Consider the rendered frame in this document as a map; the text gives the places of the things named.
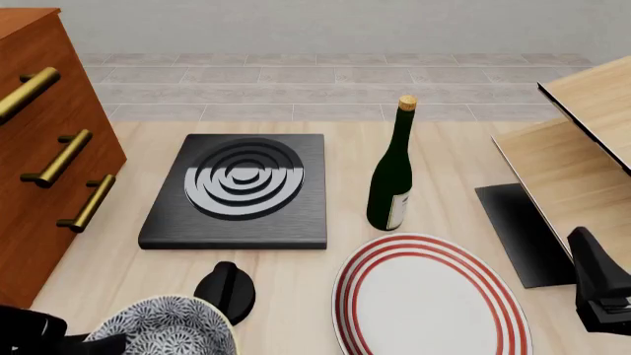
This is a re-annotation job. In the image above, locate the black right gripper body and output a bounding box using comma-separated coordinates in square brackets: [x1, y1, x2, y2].
[574, 279, 631, 334]

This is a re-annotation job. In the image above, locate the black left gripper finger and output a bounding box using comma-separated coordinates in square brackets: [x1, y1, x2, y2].
[0, 305, 68, 355]
[67, 332, 127, 355]

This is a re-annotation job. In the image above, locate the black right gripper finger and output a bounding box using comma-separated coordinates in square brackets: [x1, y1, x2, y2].
[566, 226, 624, 298]

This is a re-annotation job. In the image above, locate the patterned black and white bowl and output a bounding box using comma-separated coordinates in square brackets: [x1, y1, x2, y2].
[83, 294, 241, 355]

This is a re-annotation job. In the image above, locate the wooden cabinet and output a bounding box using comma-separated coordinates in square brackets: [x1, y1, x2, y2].
[0, 7, 128, 309]

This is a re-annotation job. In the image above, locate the pale wooden rack, black base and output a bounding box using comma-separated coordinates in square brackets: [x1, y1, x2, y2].
[474, 54, 631, 290]

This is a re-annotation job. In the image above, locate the white plate with red rings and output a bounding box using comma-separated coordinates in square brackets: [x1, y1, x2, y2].
[331, 232, 534, 355]

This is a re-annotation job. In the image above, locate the flat black stove plate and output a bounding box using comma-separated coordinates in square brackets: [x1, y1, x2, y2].
[137, 133, 328, 251]

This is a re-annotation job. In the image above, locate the green wine bottle with cork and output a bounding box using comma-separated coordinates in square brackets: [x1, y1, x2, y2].
[366, 95, 419, 233]

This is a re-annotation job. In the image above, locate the long brass cabinet handle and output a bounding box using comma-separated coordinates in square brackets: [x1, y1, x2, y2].
[0, 66, 62, 125]

